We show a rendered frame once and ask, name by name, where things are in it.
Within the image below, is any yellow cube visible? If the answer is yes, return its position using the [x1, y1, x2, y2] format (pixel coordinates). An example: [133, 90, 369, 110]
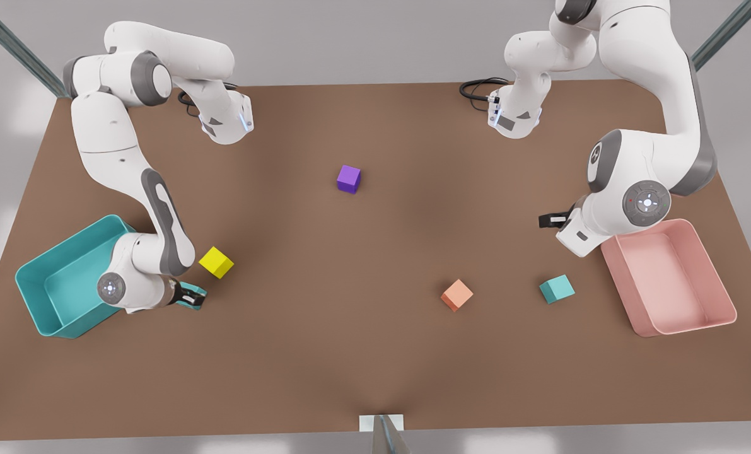
[198, 246, 235, 280]

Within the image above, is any teal plastic bin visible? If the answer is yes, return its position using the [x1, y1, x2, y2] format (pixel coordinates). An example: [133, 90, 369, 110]
[15, 214, 161, 339]

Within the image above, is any orange cube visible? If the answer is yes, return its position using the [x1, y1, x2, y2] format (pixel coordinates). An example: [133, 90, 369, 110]
[440, 279, 475, 313]

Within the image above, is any pink plastic bin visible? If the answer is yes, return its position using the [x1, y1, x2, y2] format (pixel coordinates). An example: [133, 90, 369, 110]
[600, 218, 738, 338]

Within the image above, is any purple cube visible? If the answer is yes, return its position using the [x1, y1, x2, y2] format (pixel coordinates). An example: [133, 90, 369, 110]
[336, 165, 362, 195]

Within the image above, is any black cable loop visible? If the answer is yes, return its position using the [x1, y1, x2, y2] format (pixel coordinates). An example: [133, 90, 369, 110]
[178, 82, 240, 119]
[458, 78, 510, 114]

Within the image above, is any silver post foot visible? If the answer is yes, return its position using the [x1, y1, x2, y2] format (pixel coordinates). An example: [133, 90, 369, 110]
[358, 414, 405, 433]

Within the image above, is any silver frame post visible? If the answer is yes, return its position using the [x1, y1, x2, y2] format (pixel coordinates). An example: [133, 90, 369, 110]
[371, 414, 412, 454]
[690, 0, 751, 72]
[0, 0, 71, 100]

